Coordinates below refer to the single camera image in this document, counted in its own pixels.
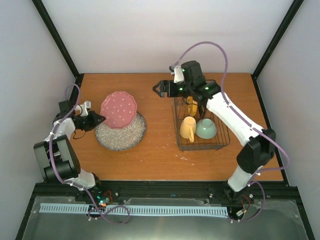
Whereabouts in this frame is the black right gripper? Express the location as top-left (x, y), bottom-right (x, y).
top-left (152, 80), bottom-right (192, 98)

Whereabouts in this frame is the pink white dotted plate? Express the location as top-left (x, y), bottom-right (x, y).
top-left (100, 91), bottom-right (137, 129)

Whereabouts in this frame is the speckled grey large plate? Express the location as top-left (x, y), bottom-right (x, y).
top-left (95, 112), bottom-right (147, 151)

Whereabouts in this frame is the orange white dotted plate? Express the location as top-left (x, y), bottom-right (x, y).
top-left (186, 96), bottom-right (198, 117)

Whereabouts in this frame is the yellow mug white inside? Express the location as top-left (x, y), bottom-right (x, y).
top-left (179, 116), bottom-right (197, 143)

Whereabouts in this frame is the light green ceramic bowl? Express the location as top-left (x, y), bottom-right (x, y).
top-left (195, 118), bottom-right (217, 140)

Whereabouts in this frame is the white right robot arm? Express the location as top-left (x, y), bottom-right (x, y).
top-left (152, 60), bottom-right (276, 193)

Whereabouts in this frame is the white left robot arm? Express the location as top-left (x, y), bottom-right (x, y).
top-left (33, 100), bottom-right (106, 202)

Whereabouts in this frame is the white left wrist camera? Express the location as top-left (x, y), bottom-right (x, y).
top-left (75, 100), bottom-right (91, 117)

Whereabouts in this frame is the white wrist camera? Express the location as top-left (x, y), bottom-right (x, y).
top-left (75, 100), bottom-right (91, 117)
top-left (169, 65), bottom-right (185, 84)

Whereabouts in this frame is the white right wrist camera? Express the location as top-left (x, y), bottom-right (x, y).
top-left (169, 65), bottom-right (185, 84)

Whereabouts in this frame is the dark wire dish rack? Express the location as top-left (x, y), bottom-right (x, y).
top-left (172, 96), bottom-right (231, 151)

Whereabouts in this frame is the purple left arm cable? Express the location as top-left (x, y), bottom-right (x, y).
top-left (48, 84), bottom-right (131, 225)

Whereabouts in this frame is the light blue slotted cable duct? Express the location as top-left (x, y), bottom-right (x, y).
top-left (39, 203), bottom-right (228, 218)

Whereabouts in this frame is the black aluminium frame rail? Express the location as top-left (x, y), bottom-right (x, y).
top-left (32, 181), bottom-right (301, 203)

